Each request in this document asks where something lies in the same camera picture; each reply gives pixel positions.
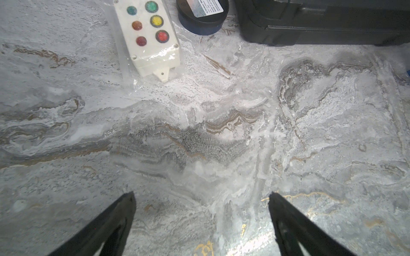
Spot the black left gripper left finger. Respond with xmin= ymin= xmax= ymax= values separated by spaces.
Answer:
xmin=50 ymin=192 xmax=136 ymax=256

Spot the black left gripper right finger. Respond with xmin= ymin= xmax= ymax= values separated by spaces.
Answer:
xmin=268 ymin=192 xmax=354 ymax=256

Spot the white button control box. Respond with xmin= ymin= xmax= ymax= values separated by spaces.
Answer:
xmin=113 ymin=0 xmax=182 ymax=83

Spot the black plastic tool case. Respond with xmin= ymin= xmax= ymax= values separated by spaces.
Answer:
xmin=235 ymin=0 xmax=410 ymax=47

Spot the black round tape roll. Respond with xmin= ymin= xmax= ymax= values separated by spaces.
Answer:
xmin=176 ymin=0 xmax=230 ymax=36

